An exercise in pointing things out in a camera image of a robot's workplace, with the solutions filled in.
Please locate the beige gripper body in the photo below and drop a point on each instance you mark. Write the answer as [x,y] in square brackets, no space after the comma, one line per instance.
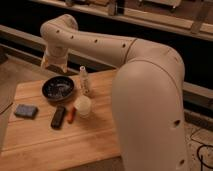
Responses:
[59,61]

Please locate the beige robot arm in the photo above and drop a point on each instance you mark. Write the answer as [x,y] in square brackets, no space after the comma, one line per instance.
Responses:
[146,95]

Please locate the dark ceramic bowl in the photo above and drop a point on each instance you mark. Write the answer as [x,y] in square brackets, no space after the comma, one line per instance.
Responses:
[58,88]

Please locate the clear plastic bottle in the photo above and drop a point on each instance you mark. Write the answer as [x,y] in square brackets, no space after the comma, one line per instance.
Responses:
[84,81]

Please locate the white plastic cup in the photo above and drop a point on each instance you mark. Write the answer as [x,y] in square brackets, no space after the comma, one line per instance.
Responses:
[83,105]

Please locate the small orange marker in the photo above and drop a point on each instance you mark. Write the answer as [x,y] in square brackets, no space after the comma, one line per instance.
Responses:
[71,115]

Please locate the blue sponge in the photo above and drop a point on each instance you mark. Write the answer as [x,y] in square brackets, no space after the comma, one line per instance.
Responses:
[26,111]

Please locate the black rectangular remote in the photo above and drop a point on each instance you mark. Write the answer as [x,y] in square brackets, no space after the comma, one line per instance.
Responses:
[58,117]

